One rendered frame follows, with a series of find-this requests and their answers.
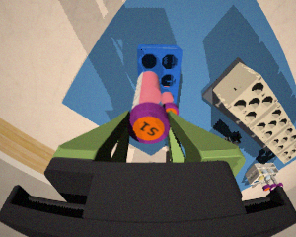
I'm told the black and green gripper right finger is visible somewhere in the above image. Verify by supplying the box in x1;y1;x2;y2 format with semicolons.
168;111;246;177

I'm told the white tube rack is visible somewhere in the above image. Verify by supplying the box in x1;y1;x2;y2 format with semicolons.
245;163;279;185

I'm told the blue sample rack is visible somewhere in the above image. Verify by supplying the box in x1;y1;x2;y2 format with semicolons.
137;44;183;104

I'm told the beige block with holes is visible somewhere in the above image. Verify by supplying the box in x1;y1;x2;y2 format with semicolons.
248;102;291;143
276;140;296;164
265;122;296;155
212;62;278;126

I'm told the beige button box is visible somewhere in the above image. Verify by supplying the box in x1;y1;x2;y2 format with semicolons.
223;133;242;145

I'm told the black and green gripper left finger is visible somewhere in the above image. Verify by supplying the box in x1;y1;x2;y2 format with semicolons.
51;111;129;162

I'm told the blue bench mat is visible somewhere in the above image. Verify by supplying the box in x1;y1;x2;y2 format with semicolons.
62;0;296;191

